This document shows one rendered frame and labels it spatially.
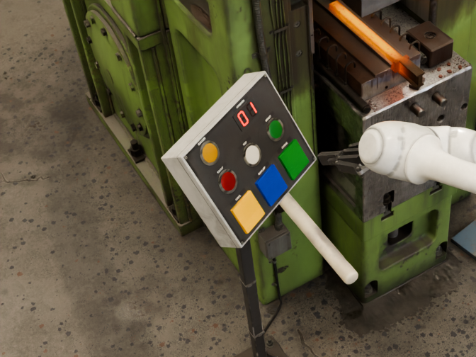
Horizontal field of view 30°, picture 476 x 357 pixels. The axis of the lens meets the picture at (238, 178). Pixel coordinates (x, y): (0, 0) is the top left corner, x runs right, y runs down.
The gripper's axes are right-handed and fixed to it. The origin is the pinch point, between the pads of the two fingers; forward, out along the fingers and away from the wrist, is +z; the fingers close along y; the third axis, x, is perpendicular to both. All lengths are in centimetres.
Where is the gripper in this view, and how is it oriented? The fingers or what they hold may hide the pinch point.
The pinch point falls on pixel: (331, 158)
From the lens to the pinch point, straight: 213.6
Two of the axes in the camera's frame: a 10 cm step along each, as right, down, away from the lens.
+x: -4.9, -7.7, -4.0
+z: -6.5, 0.2, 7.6
